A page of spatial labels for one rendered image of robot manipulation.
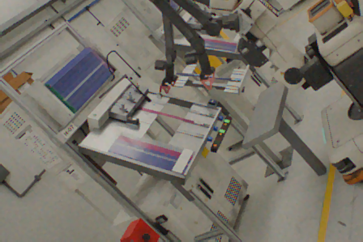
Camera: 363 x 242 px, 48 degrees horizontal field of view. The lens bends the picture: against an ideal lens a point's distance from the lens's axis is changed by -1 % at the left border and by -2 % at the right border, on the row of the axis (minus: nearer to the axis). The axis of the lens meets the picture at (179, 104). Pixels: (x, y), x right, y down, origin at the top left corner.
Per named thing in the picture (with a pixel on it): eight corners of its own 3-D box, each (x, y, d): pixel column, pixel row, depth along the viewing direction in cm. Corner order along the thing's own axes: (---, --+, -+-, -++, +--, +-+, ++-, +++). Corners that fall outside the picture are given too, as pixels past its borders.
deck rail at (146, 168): (185, 183, 242) (185, 176, 238) (184, 185, 240) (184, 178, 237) (80, 150, 263) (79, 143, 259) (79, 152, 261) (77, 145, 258)
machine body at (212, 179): (254, 189, 323) (201, 134, 310) (227, 265, 272) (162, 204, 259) (198, 210, 365) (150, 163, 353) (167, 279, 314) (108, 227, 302)
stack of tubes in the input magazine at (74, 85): (115, 71, 302) (88, 44, 296) (76, 112, 264) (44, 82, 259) (106, 79, 310) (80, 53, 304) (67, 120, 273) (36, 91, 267)
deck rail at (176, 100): (221, 114, 292) (221, 108, 288) (220, 116, 290) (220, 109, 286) (130, 91, 313) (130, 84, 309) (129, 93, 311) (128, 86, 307)
